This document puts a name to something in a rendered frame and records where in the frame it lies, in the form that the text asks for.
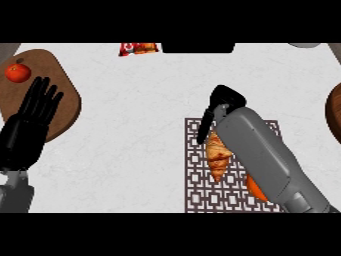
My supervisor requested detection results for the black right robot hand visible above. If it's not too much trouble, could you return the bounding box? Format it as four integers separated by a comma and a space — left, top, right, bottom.
195, 84, 248, 145

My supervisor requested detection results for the brown white patterned placemat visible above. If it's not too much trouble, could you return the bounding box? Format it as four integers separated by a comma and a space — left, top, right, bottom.
184, 117, 286, 214

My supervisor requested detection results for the pale grey round object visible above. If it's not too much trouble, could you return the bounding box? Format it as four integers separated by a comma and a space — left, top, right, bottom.
288, 42, 323, 49

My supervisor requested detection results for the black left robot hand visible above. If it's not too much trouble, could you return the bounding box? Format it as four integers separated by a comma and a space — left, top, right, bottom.
0, 76, 65, 173

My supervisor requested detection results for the golden brown croissant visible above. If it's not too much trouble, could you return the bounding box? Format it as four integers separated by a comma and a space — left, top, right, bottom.
204, 130, 235, 183

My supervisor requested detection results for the brown wooden cutting board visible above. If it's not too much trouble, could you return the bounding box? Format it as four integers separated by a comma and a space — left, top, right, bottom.
0, 48, 83, 144

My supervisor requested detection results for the red patterned snack bag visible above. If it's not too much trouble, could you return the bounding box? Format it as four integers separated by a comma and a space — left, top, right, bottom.
116, 42, 161, 57

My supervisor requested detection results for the orange carrot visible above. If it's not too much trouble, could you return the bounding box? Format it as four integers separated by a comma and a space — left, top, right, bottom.
245, 174, 270, 203

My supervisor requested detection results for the red orange tomato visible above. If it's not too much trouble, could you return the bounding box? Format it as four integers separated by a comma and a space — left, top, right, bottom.
3, 63, 32, 84

